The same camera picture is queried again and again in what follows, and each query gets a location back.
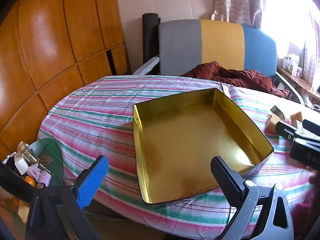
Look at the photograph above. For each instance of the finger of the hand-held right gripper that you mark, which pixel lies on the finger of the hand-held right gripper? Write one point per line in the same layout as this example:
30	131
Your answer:
286	130
312	126

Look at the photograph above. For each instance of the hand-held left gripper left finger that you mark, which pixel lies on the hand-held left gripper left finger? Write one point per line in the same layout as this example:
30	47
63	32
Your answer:
92	182

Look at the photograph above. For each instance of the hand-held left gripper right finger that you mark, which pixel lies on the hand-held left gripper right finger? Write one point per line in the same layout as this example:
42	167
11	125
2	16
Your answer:
225	180

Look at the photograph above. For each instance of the green white small box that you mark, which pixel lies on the green white small box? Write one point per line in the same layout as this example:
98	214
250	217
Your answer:
278	110

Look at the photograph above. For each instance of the gold tin box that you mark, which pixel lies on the gold tin box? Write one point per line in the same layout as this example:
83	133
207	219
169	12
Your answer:
190	140

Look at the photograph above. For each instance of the wooden desk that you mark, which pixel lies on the wooden desk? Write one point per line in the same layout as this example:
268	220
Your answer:
297	82

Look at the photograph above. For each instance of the round glass side table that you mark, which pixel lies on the round glass side table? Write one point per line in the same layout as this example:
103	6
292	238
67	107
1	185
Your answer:
48	152

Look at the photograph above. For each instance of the pink plastic rollers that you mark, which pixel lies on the pink plastic rollers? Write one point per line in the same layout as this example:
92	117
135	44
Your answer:
38	174

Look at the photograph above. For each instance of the pink small box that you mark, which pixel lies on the pink small box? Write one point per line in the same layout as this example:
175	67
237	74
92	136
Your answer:
299	71

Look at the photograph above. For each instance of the red cloth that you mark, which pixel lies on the red cloth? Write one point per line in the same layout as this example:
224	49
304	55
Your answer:
308	210

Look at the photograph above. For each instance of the orange fruit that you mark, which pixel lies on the orange fruit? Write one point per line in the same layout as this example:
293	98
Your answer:
30	181

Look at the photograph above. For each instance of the white carton box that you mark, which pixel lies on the white carton box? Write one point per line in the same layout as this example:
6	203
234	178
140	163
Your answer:
292	63

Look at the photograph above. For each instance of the pink patterned curtain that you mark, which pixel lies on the pink patterned curtain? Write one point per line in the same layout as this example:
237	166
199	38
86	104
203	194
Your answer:
312	55
237	0

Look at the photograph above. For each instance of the dark red garment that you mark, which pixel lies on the dark red garment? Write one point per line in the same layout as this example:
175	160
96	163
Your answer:
237	76

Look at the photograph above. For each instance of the striped bedsheet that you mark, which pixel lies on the striped bedsheet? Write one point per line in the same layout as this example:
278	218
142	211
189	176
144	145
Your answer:
100	110

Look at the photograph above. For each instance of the glass perfume bottle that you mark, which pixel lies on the glass perfume bottle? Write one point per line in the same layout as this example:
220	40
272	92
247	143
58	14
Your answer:
23	151

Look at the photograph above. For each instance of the bright window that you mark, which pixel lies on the bright window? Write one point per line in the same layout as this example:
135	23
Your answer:
285	12

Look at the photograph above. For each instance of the white foam board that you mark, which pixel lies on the white foam board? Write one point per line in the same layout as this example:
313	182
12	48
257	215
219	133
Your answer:
147	66

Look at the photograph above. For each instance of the grey yellow blue chair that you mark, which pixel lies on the grey yellow blue chair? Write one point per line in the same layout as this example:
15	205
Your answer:
180	47

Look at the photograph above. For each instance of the wooden wardrobe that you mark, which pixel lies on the wooden wardrobe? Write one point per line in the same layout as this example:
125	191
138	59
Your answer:
50	42

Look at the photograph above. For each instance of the black rolled mat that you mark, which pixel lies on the black rolled mat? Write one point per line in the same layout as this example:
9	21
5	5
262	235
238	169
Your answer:
150	37

